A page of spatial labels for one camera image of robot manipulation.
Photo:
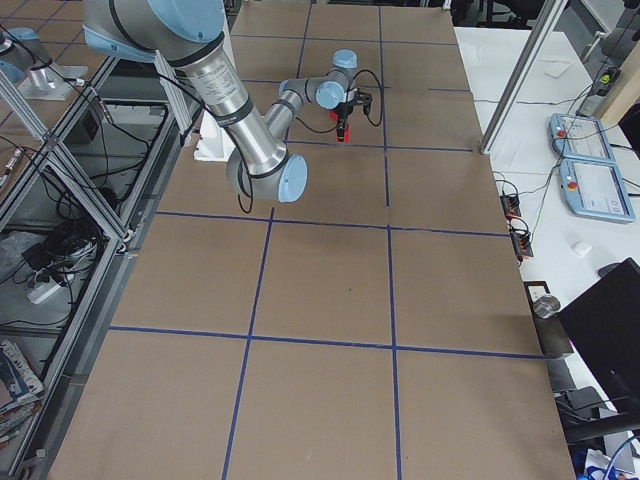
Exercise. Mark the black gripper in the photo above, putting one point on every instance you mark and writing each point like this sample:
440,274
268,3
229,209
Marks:
343,113

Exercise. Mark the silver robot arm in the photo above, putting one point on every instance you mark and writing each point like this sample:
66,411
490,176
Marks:
190,35

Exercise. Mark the upper teach pendant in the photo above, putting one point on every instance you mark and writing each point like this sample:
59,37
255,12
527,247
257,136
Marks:
579,137

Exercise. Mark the teach pendant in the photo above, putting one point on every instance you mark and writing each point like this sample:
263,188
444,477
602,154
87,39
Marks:
594,189
579,137

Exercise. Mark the lower teach pendant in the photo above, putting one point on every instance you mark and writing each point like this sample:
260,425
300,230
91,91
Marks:
594,189

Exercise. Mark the steel cup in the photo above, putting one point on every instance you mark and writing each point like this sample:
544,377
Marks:
546,306

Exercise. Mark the black monitor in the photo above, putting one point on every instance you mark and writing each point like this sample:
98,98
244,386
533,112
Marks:
603,325

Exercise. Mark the white power strip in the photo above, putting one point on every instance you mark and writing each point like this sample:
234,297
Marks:
43,290

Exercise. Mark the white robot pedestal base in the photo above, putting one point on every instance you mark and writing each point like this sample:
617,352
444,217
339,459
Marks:
214,144

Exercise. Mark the aluminium frame post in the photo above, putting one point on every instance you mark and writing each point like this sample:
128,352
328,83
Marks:
546,22

